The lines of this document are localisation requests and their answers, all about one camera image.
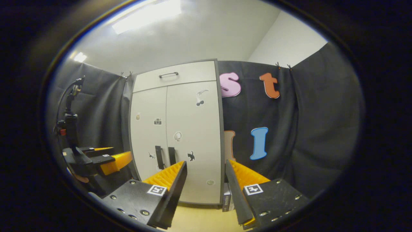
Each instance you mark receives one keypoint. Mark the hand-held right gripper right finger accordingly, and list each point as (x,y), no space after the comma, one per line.
(238,196)

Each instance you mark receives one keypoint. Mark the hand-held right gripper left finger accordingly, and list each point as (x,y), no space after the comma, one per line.
(173,196)

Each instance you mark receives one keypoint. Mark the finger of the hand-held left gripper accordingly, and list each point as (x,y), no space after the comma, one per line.
(103,159)
(103,152)

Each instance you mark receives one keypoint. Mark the white shoe cabinet door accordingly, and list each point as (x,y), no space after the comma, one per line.
(145,106)
(193,119)

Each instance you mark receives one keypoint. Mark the white shoe cabinet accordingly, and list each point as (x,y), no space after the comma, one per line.
(222,135)

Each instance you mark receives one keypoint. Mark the white cabinet drawer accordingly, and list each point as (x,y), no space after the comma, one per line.
(193,75)

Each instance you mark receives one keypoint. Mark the small printed box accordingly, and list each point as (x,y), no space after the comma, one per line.
(227,199)

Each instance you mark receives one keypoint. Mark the ceiling light panel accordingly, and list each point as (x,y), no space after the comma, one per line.
(80,57)

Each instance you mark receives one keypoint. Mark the black backdrop cloth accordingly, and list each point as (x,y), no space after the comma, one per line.
(315,129)

